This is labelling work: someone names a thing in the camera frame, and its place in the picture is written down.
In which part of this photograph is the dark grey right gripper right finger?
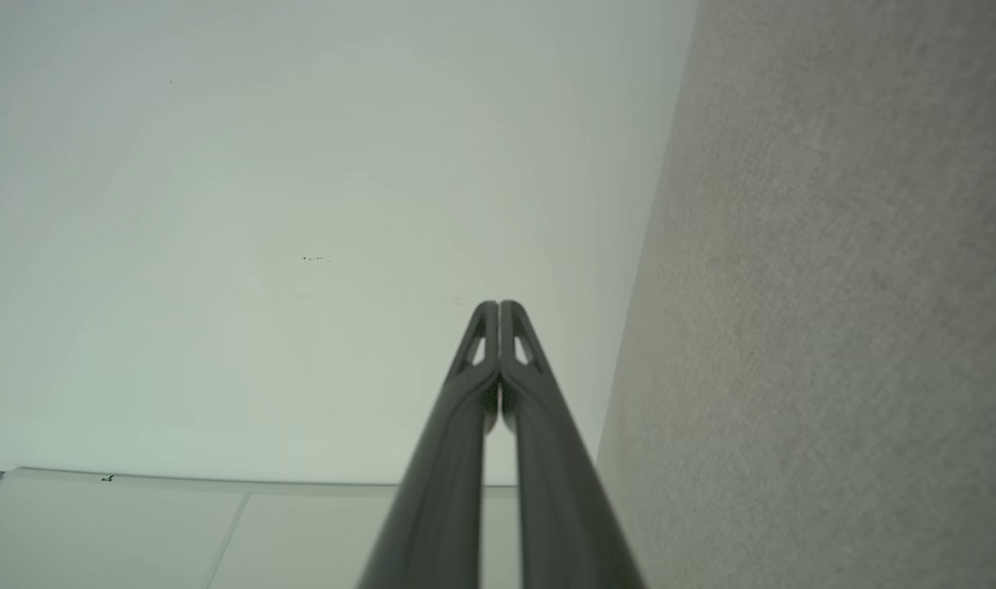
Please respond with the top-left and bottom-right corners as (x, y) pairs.
(500, 300), (647, 589)

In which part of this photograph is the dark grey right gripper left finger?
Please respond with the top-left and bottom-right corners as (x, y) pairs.
(358, 300), (499, 589)

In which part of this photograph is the grey fabric work surface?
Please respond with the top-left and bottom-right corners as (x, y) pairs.
(596, 0), (996, 589)

